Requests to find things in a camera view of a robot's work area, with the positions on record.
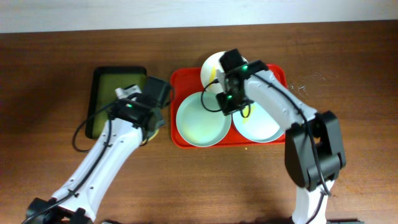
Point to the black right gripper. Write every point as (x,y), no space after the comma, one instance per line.
(226,109)

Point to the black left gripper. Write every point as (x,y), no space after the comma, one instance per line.
(154,125)

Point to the white plate with yellow stain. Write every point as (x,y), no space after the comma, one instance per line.
(209,70)

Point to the yellow green sponge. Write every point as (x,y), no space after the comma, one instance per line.
(152,135)

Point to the light green plate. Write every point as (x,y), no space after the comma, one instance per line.
(199,120)

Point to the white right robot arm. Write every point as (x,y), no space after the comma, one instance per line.
(314,153)

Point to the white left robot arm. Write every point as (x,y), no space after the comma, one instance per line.
(79,198)

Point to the black tray with green liquid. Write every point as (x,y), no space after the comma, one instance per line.
(107,79)

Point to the red plastic tray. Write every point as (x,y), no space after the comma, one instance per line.
(186,81)

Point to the light blue plate yellow stain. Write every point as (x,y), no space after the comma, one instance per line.
(257,125)

